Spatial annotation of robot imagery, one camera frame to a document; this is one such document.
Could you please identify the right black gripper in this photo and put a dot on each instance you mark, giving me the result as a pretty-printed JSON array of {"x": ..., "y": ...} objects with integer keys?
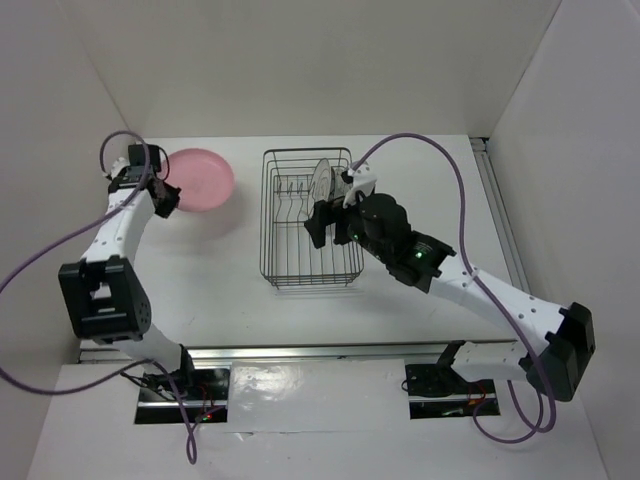
[{"x": 326, "y": 213}]

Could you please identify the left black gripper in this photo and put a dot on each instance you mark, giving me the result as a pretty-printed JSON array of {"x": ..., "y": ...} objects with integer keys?
[{"x": 172, "y": 201}]

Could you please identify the pink plastic plate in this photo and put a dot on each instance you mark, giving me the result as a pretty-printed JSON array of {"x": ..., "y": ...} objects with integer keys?
[{"x": 205, "y": 178}]

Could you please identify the white plate with dark rim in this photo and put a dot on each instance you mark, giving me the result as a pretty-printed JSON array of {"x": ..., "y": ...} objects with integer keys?
[{"x": 321, "y": 184}]

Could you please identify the clear glass plate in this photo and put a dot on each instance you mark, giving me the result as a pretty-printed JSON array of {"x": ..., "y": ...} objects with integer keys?
[{"x": 344, "y": 179}]

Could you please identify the blue floral ceramic plate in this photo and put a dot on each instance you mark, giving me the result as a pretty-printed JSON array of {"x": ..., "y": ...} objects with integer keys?
[{"x": 338, "y": 189}]

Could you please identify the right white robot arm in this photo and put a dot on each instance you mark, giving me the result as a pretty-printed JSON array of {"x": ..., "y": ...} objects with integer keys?
[{"x": 554, "y": 344}]

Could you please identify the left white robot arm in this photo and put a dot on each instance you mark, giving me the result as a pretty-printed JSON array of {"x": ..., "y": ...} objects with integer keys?
[{"x": 104, "y": 297}]

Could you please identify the metal wire dish rack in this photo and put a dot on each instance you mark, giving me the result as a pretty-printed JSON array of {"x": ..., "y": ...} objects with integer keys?
[{"x": 288, "y": 259}]

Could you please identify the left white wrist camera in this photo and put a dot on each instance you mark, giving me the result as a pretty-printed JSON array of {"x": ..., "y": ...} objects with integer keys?
[{"x": 116, "y": 168}]

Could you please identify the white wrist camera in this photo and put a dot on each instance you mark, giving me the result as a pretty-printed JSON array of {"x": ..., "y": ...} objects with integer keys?
[
  {"x": 116, "y": 168},
  {"x": 362, "y": 183}
]

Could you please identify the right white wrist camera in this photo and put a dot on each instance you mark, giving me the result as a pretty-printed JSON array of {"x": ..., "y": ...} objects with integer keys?
[{"x": 362, "y": 183}]

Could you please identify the aluminium front rail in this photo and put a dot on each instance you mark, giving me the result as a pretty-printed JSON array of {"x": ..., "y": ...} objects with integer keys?
[{"x": 210, "y": 356}]

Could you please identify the aluminium side rail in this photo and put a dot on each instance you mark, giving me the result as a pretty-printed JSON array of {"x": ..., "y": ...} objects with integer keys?
[{"x": 515, "y": 268}]

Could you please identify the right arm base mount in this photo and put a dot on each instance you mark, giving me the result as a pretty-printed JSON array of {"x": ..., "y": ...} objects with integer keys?
[{"x": 437, "y": 392}]

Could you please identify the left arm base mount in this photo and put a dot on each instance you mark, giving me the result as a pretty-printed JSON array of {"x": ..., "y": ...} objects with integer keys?
[{"x": 205, "y": 400}]

